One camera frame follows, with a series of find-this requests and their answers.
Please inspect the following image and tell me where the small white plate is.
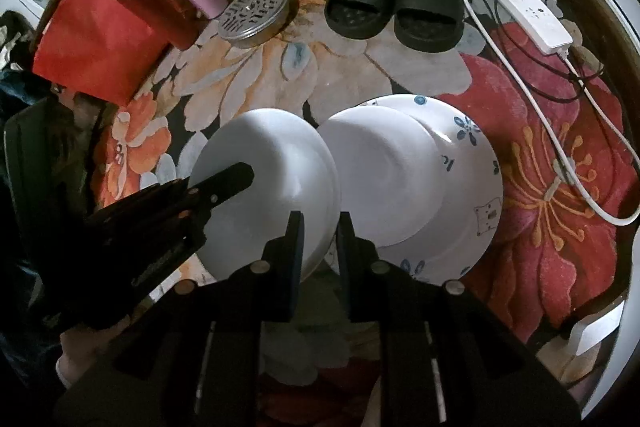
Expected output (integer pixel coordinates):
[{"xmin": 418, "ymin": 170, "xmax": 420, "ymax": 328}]
[{"xmin": 318, "ymin": 105, "xmax": 445, "ymax": 247}]

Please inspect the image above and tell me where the left hand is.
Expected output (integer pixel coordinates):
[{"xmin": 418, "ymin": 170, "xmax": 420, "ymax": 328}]
[{"xmin": 55, "ymin": 317, "xmax": 131, "ymax": 389}]

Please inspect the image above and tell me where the patterned white bowl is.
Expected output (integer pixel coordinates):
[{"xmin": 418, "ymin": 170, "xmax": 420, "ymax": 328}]
[{"xmin": 324, "ymin": 93, "xmax": 505, "ymax": 286}]

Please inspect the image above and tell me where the round perforated metal tin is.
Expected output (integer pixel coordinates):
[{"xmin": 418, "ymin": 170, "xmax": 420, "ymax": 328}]
[{"xmin": 218, "ymin": 0, "xmax": 291, "ymax": 49}]

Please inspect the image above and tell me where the red bag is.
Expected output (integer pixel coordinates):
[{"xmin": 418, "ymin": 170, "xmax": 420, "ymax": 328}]
[{"xmin": 32, "ymin": 0, "xmax": 168, "ymax": 106}]

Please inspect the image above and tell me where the black slipper right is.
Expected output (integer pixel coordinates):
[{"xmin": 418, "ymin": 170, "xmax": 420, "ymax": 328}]
[{"xmin": 394, "ymin": 0, "xmax": 465, "ymax": 53}]

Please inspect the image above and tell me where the white power strip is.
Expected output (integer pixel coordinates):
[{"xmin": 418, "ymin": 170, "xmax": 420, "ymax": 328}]
[{"xmin": 497, "ymin": 0, "xmax": 573, "ymax": 56}]

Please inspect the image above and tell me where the black cable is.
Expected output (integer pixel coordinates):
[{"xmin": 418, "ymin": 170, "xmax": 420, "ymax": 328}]
[{"xmin": 491, "ymin": 0, "xmax": 614, "ymax": 105}]

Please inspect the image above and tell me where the white cable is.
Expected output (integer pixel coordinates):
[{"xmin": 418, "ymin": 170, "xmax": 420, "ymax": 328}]
[{"xmin": 232, "ymin": 0, "xmax": 640, "ymax": 228}]

